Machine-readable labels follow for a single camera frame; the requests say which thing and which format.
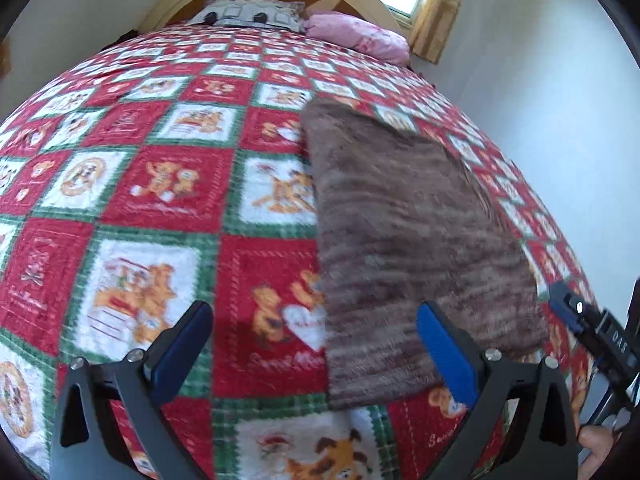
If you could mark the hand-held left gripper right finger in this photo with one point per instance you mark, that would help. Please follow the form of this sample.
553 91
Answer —
447 355

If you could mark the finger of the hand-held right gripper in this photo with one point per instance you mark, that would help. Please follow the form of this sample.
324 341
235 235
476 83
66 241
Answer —
570 305

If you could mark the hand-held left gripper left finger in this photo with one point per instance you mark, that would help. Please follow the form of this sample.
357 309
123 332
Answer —
184 342

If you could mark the brown knitted sweater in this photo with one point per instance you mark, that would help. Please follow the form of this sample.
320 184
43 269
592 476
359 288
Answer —
410 240

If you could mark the person's right hand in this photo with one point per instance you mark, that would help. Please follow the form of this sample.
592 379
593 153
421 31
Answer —
596 445

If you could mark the red checked printed blanket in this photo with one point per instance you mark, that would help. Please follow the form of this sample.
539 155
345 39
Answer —
165 185

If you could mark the yellow curtain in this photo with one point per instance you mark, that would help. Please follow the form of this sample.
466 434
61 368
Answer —
440 10

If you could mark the pink pillow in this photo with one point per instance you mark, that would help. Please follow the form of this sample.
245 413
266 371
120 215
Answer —
360 35

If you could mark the grey white patterned pillow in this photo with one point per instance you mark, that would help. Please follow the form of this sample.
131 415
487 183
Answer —
245 12

